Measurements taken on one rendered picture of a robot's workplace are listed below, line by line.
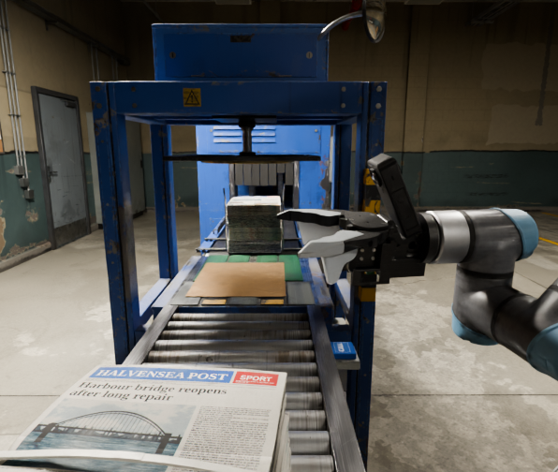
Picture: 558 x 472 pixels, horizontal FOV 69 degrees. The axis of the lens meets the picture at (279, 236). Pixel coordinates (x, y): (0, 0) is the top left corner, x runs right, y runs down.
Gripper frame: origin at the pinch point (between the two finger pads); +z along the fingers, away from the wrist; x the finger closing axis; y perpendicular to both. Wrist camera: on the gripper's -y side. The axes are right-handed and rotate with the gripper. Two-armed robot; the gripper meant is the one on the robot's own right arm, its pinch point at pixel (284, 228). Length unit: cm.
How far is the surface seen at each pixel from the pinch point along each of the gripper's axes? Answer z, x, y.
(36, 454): 27.5, -14.9, 18.0
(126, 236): 39, 89, 32
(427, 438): -87, 85, 137
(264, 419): 4.1, -12.8, 18.7
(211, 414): 10.2, -10.8, 19.1
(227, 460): 8.6, -17.8, 18.6
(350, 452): -13.9, 3.6, 44.6
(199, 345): 14, 51, 52
